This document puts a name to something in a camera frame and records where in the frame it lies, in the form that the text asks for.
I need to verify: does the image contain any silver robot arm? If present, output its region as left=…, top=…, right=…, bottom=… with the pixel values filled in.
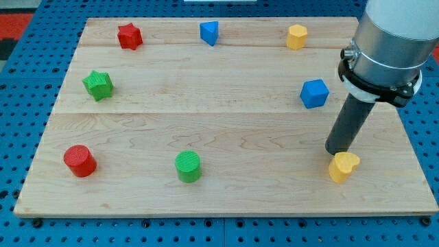
left=338, top=0, right=438, bottom=108

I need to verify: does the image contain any yellow heart block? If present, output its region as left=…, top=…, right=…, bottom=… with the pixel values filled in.
left=328, top=152, right=361, bottom=184

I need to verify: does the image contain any wooden board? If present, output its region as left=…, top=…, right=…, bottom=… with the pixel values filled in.
left=14, top=17, right=438, bottom=218

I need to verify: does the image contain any green cylinder block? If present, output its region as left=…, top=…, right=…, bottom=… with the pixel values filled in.
left=174, top=150, right=202, bottom=183

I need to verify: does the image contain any blue triangle block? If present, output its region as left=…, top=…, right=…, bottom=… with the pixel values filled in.
left=200, top=21, right=219, bottom=46

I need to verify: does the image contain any blue cube block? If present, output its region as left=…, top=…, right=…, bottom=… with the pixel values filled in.
left=300, top=79, right=330, bottom=108

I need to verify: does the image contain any yellow hexagon block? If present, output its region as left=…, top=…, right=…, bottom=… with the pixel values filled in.
left=286, top=24, right=308, bottom=50

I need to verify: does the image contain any red star block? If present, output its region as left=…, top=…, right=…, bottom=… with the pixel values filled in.
left=117, top=23, right=143, bottom=50

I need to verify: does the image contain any green star block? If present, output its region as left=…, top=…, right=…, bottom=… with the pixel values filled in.
left=82, top=71, right=113, bottom=102

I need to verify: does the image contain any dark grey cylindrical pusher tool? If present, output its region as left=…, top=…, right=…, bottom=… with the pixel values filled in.
left=325, top=94, right=375, bottom=155

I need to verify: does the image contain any red cylinder block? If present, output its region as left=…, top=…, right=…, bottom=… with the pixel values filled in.
left=63, top=145, right=97, bottom=177

